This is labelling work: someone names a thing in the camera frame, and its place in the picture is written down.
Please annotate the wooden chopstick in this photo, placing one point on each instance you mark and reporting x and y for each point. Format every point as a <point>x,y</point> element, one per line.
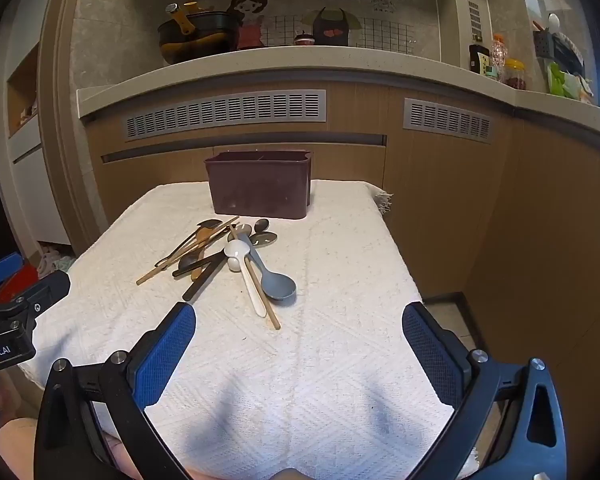
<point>177,252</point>
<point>157,271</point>
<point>267,305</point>

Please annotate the red object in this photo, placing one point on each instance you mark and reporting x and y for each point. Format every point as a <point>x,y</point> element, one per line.
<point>17,285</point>

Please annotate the wooden spoon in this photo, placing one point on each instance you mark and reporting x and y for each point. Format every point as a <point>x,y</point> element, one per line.
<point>200,260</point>

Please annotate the speckled stone countertop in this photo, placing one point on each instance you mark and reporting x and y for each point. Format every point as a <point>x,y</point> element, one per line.
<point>330,62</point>

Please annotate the white woven tablecloth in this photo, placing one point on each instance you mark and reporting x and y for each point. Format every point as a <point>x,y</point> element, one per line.
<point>305,370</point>

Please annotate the cartoon boy wall sticker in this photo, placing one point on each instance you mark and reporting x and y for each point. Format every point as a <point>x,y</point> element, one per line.
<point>332,15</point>

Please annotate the cartoon girl wall sticker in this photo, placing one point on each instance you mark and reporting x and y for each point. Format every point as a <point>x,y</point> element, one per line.
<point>250,17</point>

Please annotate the pale pink cloth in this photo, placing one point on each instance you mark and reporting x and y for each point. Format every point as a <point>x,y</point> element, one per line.
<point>17,450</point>

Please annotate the black packet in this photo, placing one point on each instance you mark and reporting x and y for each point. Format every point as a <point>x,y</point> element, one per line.
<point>479,60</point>

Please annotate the grey wall rack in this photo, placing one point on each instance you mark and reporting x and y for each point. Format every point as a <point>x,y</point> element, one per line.
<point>562,50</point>

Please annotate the metal spoon with holes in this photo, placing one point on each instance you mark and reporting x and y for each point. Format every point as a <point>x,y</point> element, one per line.
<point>263,239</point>

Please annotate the small red lidded pot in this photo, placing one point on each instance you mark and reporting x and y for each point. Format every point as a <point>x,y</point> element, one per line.
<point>304,40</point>

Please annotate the short grey vent grille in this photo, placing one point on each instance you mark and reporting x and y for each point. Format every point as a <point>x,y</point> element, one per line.
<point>447,120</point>

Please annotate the grey plastic spoon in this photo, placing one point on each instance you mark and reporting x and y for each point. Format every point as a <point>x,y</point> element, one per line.
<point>278,287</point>

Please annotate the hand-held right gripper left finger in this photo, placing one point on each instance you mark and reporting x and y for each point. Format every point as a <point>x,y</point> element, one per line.
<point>165,355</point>

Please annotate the long grey vent grille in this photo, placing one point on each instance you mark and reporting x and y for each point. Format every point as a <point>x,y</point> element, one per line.
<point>225,115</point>

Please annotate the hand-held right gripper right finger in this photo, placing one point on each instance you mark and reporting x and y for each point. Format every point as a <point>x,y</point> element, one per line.
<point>430,355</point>

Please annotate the white plastic spoon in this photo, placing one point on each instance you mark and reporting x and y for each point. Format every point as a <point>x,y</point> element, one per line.
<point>236,254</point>

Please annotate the maroon plastic utensil holder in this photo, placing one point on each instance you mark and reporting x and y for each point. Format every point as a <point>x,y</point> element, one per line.
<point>260,185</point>

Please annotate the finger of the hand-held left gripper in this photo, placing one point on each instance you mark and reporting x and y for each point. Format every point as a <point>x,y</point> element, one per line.
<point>2,267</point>
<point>47,290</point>

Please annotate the green packets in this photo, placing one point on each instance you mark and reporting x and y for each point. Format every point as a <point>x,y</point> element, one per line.
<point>567,85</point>

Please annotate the black cooking pot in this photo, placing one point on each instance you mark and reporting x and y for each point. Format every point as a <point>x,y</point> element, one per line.
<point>200,35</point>

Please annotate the yellow-lidded jar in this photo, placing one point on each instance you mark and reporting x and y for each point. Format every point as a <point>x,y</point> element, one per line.
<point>514,75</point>

